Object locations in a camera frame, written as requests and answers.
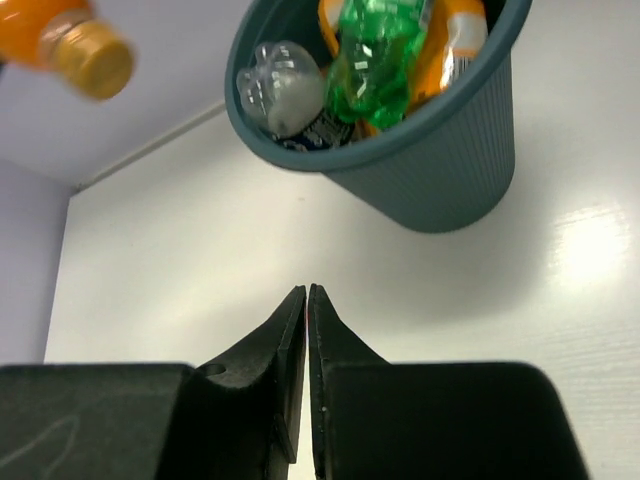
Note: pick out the teal plastic bin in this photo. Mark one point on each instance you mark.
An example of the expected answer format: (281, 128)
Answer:
(442, 169)

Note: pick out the yellow blue milk tea bottle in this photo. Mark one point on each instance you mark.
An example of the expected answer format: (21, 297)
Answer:
(328, 13)

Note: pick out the green sprite bottle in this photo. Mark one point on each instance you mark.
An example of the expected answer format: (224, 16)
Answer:
(379, 42)

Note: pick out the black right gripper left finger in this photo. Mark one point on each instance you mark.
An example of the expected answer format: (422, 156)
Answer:
(235, 417)

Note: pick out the clear pepsi bottle black cap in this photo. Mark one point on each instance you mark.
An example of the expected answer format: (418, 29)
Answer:
(283, 93)

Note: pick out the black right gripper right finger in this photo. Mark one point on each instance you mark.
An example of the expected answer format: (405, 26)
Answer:
(372, 419)

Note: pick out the orange juice bottle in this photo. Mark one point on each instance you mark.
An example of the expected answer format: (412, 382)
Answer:
(70, 40)
(457, 31)

